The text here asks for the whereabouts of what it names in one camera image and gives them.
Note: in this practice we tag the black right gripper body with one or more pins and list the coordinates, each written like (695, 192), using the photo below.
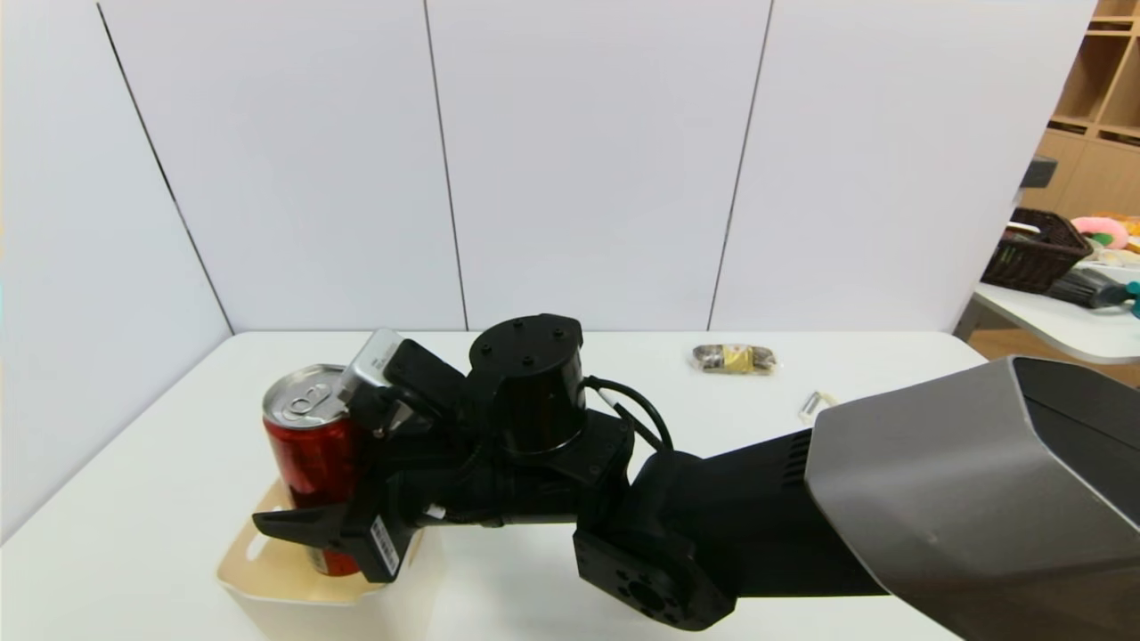
(378, 539)

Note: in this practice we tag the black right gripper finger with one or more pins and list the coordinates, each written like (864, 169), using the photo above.
(347, 530)
(374, 418)

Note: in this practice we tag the red soda can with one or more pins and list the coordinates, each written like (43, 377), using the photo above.
(307, 445)

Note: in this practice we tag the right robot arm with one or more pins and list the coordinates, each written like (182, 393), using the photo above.
(891, 516)

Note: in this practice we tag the cream white plastic box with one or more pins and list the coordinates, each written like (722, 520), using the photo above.
(294, 614)

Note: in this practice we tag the dark grey box device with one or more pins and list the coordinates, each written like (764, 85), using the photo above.
(1040, 171)

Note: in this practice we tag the wrapped snack packet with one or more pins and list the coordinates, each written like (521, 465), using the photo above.
(735, 359)

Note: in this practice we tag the dark wicker basket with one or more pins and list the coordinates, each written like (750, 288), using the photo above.
(1033, 258)

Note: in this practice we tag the white side table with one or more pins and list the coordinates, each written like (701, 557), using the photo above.
(1051, 320)

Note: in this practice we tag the black tool on side table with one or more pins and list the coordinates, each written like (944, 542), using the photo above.
(1087, 288)

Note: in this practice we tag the pink plush toy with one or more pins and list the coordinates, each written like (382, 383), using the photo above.
(1100, 230)

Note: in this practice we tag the wooden shelf unit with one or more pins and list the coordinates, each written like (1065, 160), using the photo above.
(1082, 169)

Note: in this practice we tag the yellow toy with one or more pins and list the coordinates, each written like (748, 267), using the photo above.
(1129, 224)

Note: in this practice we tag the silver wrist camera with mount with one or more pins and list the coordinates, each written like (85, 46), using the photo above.
(374, 356)

